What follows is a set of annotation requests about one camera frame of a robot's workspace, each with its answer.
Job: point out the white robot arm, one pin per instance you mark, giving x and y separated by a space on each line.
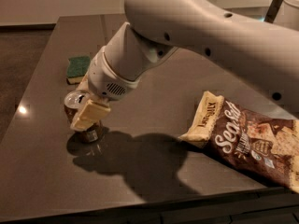
263 54

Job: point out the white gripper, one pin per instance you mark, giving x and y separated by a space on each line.
104 79

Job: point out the green and yellow sponge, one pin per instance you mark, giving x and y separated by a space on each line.
77 68

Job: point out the black bar on robot base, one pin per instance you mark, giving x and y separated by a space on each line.
272 11

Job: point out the brown sea salt chip bag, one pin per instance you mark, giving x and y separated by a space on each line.
248 141

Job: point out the orange soda can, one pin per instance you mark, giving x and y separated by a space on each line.
81 113

